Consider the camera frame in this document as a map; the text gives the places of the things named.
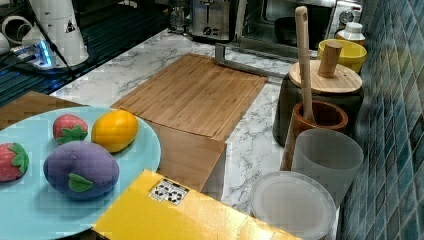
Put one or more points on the oven door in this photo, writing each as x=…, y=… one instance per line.
x=256, y=57

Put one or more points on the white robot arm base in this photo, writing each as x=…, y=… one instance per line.
x=58, y=41

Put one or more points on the silver toaster oven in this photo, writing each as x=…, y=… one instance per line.
x=255, y=18

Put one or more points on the black pot in oven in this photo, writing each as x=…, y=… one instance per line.
x=285, y=30

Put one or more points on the bamboo cutting board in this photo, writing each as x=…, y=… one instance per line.
x=194, y=94

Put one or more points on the wooden block stand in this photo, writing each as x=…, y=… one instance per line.
x=192, y=160

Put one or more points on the yellow plush lemon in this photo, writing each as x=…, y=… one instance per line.
x=115, y=130

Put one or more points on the silver toaster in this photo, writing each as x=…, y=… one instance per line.
x=213, y=20

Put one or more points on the yellow cardboard box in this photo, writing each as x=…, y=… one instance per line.
x=156, y=208

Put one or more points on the brown wooden utensil holder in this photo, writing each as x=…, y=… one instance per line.
x=327, y=116

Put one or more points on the clear plastic round lid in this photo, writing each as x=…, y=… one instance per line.
x=293, y=202

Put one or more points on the dark jar with wooden lid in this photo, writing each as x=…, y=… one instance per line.
x=343, y=89

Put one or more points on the frosted plastic cup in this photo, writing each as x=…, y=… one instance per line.
x=329, y=157

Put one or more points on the wooden spatula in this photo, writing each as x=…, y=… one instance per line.
x=304, y=60

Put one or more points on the purple plush eggplant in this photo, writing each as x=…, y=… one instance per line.
x=81, y=170

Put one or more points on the yellow bowl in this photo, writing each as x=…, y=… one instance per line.
x=352, y=54

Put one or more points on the white capped bottle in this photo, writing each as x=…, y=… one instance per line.
x=352, y=32

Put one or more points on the red plush strawberry at edge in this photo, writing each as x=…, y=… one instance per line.
x=14, y=161

